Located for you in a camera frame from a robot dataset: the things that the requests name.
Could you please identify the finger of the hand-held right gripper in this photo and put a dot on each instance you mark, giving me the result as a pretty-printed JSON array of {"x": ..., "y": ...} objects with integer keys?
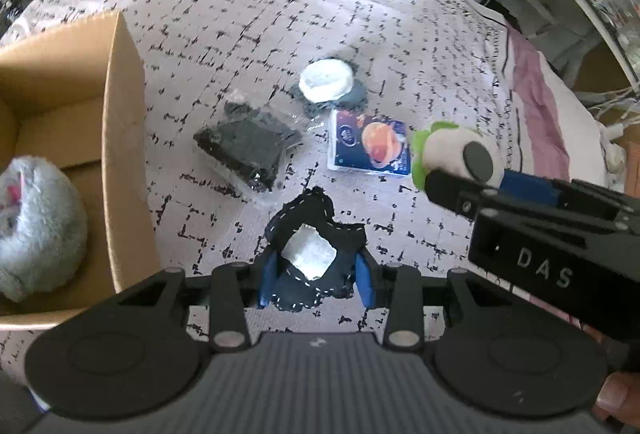
[
  {"x": 452, "y": 189},
  {"x": 530, "y": 188}
]

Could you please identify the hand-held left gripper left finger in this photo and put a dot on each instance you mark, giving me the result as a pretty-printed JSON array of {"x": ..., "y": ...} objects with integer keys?
[{"x": 267, "y": 284}]

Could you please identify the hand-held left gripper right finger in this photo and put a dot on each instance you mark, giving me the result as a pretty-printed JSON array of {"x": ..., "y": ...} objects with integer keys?
[{"x": 364, "y": 281}]

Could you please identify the green white plush toy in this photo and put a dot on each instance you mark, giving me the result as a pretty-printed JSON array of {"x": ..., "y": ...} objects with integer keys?
[{"x": 445, "y": 153}]

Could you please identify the black stitched cloth pouch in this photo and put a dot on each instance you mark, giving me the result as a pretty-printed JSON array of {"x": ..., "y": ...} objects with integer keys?
[{"x": 300, "y": 219}]

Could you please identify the blue tissue packet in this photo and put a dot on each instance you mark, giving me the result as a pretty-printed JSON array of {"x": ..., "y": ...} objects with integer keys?
[{"x": 350, "y": 138}]

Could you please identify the black item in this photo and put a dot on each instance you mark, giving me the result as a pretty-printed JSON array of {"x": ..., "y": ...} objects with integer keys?
[{"x": 245, "y": 143}]

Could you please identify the cardboard box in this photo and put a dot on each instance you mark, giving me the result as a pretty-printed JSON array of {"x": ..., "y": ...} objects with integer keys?
[{"x": 125, "y": 138}]

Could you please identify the person's right hand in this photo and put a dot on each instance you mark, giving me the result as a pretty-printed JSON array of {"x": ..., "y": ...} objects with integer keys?
[{"x": 620, "y": 399}]

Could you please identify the white quilt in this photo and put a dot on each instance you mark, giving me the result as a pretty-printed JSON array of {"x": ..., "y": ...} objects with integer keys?
[{"x": 580, "y": 133}]

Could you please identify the white round pad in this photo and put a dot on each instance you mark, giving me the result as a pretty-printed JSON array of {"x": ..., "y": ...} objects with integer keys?
[{"x": 325, "y": 81}]

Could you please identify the grey plush toy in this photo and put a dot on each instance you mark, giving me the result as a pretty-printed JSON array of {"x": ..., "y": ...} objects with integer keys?
[{"x": 50, "y": 224}]

